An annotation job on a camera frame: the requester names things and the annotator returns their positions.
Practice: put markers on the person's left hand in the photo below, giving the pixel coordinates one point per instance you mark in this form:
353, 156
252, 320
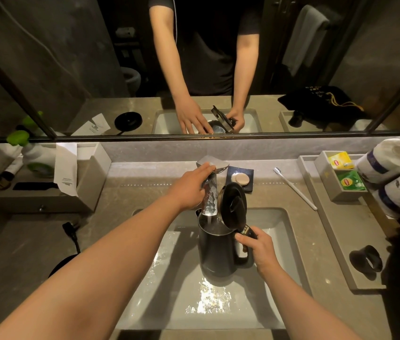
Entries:
189, 189

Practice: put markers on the person's right hand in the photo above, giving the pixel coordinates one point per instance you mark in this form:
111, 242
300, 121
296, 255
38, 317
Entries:
261, 253

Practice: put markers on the chrome faucet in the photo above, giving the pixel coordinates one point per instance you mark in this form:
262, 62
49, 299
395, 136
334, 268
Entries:
211, 161

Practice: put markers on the black electric kettle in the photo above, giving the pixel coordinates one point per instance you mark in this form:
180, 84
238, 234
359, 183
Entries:
217, 254

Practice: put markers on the white rectangular sink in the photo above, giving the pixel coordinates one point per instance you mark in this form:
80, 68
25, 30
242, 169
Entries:
175, 304

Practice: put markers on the person's left forearm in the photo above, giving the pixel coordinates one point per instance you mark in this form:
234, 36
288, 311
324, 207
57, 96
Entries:
100, 276

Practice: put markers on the person's right forearm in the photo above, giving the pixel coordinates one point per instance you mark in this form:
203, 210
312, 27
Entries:
306, 311

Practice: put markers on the beige stone countertop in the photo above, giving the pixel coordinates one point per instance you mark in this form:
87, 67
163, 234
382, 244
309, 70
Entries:
136, 191

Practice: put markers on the black round kettle base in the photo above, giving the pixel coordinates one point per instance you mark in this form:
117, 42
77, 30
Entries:
62, 264

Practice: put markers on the round beige soap bar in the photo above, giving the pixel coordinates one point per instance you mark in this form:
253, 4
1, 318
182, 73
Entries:
241, 179

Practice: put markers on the black square soap dish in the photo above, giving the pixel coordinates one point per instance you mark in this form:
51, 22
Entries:
248, 188

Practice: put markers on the white toothbrush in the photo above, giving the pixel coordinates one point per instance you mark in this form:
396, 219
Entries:
294, 188

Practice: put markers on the long grey tray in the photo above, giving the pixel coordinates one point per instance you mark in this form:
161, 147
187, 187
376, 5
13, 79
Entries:
343, 230

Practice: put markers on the grey tea bag box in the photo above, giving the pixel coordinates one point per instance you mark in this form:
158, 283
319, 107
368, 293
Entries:
327, 185

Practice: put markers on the grey amenity organizer tray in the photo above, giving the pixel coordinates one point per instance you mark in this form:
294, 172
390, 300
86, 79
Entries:
93, 180

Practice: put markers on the black cup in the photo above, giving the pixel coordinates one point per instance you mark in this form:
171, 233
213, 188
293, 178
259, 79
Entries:
358, 261

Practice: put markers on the green tea bag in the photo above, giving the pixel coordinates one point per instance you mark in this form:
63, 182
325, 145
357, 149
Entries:
350, 180

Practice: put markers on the yellow tea bag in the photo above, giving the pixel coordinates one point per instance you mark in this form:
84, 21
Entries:
341, 160

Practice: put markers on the white paper packet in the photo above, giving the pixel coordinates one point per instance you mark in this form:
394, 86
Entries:
65, 169

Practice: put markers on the white pump bottle green cap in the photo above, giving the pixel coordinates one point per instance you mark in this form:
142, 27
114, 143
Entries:
38, 159

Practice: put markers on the small white tube black cap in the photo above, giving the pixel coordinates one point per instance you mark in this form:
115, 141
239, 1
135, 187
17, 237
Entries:
13, 169

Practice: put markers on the black framed wall mirror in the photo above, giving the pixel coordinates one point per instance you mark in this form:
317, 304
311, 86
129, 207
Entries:
62, 67

